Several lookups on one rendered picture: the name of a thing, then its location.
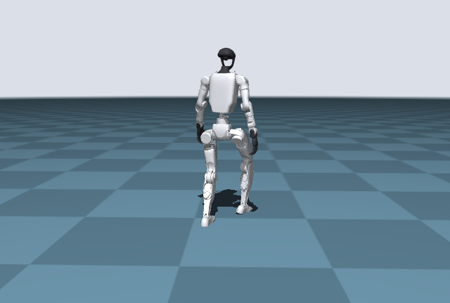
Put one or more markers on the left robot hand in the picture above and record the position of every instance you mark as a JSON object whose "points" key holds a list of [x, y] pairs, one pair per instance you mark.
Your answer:
{"points": [[199, 131]]}

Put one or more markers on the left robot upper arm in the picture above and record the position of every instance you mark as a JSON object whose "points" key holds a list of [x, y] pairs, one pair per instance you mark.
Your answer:
{"points": [[204, 88]]}

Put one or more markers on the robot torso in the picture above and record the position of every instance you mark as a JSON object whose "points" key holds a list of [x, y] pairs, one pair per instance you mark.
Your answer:
{"points": [[223, 96]]}

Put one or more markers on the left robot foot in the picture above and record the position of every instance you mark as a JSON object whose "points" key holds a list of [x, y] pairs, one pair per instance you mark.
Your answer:
{"points": [[206, 222]]}

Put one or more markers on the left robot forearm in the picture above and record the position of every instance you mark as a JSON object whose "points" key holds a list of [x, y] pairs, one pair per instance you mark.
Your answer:
{"points": [[199, 115]]}

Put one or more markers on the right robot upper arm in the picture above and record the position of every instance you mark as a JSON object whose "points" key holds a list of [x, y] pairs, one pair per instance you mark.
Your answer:
{"points": [[244, 91]]}

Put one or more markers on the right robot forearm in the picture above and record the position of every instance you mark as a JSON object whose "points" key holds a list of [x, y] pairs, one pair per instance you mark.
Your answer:
{"points": [[250, 119]]}

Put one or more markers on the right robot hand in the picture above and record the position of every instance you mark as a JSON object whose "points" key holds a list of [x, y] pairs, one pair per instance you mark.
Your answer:
{"points": [[254, 141]]}

